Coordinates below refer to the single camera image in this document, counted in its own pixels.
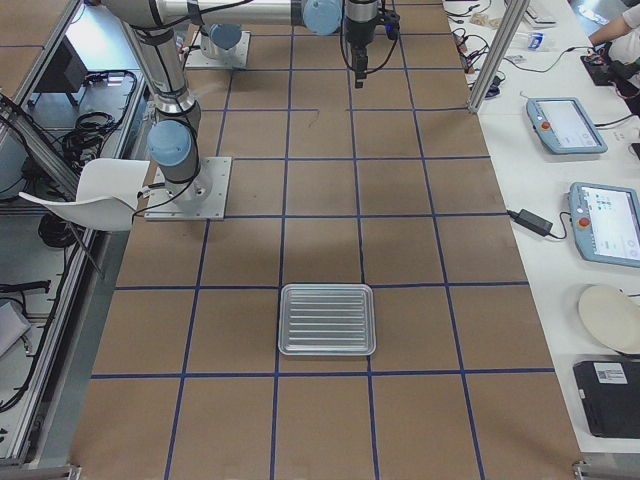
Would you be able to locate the black power adapter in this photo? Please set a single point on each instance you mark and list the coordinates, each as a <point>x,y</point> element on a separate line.
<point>531,222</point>

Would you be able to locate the aluminium frame post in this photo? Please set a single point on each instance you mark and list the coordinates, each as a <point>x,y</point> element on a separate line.
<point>503,36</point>

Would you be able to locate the white round plate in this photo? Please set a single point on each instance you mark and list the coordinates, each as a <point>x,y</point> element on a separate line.
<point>611,317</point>

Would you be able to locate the blue teach pendant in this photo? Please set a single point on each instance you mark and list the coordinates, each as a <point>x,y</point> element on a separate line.
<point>564,127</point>
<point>605,223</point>

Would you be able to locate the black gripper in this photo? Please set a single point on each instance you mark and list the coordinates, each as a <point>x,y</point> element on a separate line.
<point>358,31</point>

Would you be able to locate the near blue teach pendant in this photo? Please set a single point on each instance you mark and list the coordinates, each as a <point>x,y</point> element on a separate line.
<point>605,223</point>

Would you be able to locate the black flat box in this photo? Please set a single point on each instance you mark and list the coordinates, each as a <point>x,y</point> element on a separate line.
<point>609,392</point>

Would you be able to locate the white plastic chair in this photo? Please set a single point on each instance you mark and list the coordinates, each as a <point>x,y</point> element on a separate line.
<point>106,196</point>

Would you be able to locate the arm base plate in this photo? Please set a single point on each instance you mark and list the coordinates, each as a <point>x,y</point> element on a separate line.
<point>204,199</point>
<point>235,60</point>

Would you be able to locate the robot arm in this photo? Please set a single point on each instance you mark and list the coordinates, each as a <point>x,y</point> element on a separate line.
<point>151,26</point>
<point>219,39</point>

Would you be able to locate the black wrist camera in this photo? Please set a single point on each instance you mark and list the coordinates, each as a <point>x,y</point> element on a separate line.
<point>390,20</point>

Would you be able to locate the far blue teach pendant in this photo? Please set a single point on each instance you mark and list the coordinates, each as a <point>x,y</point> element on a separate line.
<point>564,127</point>

